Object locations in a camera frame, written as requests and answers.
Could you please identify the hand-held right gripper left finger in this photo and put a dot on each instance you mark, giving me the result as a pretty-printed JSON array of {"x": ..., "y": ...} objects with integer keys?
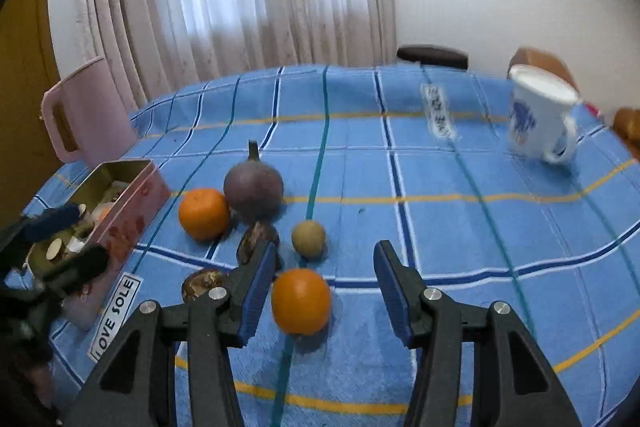
[{"x": 257, "y": 293}]

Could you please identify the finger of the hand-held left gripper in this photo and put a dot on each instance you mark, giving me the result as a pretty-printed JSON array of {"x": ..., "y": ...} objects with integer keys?
[
  {"x": 80, "y": 268},
  {"x": 52, "y": 218}
]

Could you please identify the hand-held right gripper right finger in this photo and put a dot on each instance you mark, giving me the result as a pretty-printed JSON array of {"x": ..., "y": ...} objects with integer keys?
[{"x": 392, "y": 293}]

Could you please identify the orange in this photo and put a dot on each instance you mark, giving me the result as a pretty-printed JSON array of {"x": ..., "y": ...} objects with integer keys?
[
  {"x": 204, "y": 214},
  {"x": 300, "y": 302}
]

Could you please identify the pink tin box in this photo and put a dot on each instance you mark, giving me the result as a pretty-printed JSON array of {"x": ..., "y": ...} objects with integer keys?
[{"x": 136, "y": 217}]

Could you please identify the white round lid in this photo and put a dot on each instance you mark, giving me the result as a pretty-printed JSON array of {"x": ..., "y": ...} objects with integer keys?
[{"x": 53, "y": 250}]

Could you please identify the brown mushroom near fruit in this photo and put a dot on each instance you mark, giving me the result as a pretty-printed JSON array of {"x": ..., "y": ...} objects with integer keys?
[{"x": 252, "y": 239}]

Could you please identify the dark brown fruit shell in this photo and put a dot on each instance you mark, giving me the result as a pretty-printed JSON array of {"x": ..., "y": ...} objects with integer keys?
[{"x": 201, "y": 285}]

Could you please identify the small tan longan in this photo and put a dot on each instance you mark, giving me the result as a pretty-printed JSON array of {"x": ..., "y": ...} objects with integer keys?
[{"x": 309, "y": 240}]

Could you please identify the blue plaid tablecloth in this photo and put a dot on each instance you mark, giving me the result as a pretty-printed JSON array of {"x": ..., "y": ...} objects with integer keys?
[{"x": 450, "y": 232}]

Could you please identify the purple round fruit with stem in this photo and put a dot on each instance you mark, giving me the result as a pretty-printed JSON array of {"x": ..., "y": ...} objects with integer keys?
[{"x": 253, "y": 193}]

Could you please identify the pink plastic chair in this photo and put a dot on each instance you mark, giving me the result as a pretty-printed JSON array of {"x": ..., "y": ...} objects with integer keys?
[{"x": 87, "y": 107}]

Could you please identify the wooden door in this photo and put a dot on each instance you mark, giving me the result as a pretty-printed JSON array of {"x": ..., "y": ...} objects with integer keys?
[{"x": 20, "y": 82}]

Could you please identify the white mug with blue print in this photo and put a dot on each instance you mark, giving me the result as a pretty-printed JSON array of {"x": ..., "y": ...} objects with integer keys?
[{"x": 536, "y": 119}]

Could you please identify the dark round stool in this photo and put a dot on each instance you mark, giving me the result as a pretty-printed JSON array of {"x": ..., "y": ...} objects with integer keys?
[{"x": 432, "y": 56}]

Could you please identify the white star-print curtain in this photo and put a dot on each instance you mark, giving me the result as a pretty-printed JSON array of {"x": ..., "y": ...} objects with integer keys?
[{"x": 225, "y": 7}]

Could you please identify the brown wooden chair back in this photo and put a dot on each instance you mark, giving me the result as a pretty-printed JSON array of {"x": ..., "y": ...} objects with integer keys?
[{"x": 545, "y": 58}]

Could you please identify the orange-brown soft object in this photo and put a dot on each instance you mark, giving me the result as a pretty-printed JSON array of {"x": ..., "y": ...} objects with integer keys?
[{"x": 629, "y": 129}]

